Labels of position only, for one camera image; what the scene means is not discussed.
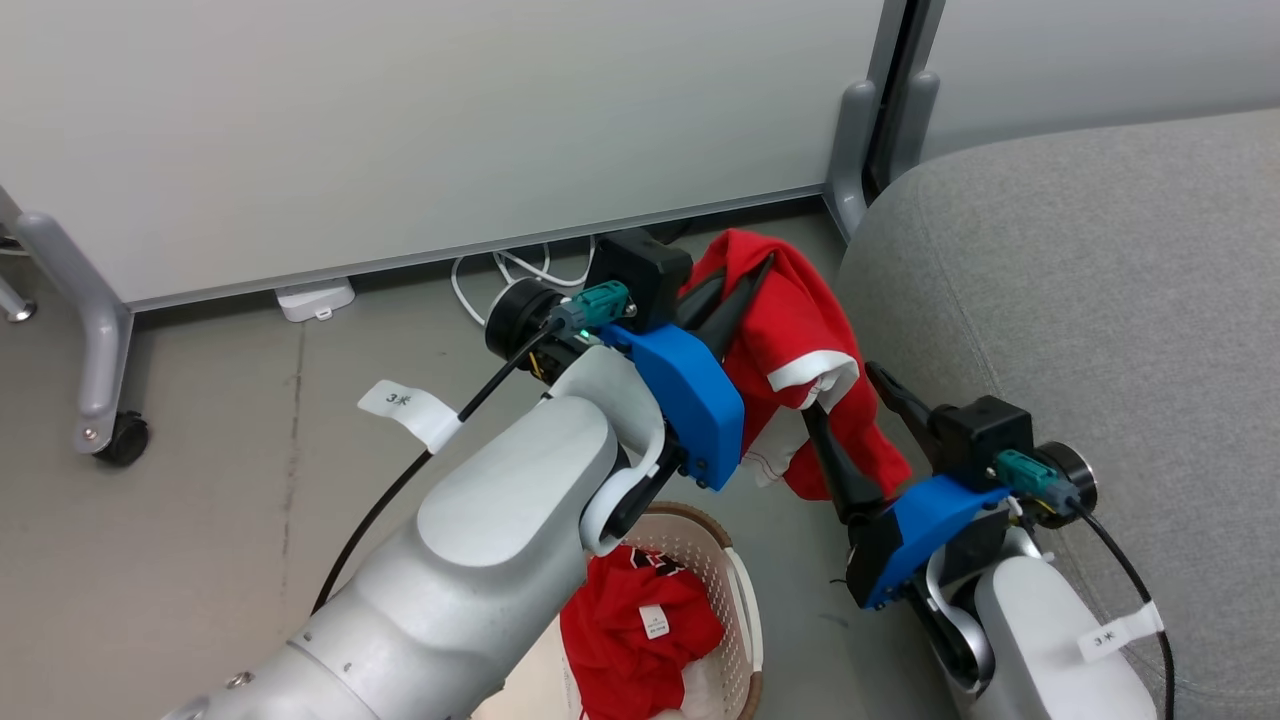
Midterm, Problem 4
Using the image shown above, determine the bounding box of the white power adapter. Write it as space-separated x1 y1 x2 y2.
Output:
275 278 356 323

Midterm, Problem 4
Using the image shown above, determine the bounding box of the coiled white cable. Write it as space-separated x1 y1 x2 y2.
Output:
450 238 598 327

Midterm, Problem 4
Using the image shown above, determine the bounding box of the white right cable label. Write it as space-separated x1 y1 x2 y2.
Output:
1077 600 1166 663

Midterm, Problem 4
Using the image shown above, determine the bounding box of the black cable teal plug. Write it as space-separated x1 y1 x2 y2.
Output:
995 450 1176 720
310 282 633 616

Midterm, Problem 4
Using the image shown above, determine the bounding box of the red shirt with white cuffs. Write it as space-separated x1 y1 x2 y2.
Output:
683 228 913 501

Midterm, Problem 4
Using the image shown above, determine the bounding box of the cream perforated laundry basket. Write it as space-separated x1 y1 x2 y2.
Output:
470 500 766 720

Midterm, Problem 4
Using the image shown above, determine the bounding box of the black caster wheel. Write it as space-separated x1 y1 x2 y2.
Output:
95 412 151 468

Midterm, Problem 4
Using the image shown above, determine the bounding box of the narrow white partition panel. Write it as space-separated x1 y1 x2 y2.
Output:
920 0 1280 161

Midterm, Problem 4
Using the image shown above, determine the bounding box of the white cable label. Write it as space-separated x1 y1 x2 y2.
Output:
1077 600 1166 663
357 380 463 453

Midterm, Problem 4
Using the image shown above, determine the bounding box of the wide white partition panel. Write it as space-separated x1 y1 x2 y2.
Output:
0 0 889 306

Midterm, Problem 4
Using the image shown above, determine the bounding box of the left black cable teal plug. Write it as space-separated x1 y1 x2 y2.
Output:
310 282 633 616

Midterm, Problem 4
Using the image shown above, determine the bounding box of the white left cable label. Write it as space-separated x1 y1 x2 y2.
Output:
357 380 463 453

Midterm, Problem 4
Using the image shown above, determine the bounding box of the red garment with white tag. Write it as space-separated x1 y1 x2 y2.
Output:
560 545 726 720

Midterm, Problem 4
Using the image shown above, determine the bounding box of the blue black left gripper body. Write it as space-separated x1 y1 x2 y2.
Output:
485 278 746 491

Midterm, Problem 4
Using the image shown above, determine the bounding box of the grey partition foot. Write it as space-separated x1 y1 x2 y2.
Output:
888 70 941 189
825 80 883 241

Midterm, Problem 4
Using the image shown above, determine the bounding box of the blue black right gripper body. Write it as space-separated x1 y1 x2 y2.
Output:
845 442 1098 611

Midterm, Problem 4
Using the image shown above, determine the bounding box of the grey fabric sofa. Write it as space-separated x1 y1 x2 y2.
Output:
838 108 1280 720

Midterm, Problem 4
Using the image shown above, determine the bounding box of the curved grey partition leg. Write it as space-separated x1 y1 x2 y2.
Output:
15 210 136 456

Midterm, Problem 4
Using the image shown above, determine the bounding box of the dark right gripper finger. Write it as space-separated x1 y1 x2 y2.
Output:
865 362 946 471
800 400 888 526

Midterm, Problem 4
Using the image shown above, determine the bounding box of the right black cable teal plug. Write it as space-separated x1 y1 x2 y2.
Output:
995 450 1176 720

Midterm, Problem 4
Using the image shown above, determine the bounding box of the thin metal table leg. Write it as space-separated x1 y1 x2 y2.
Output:
0 275 39 323

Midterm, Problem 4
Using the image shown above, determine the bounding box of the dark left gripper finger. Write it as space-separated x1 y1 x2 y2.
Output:
678 268 728 336
703 255 777 361

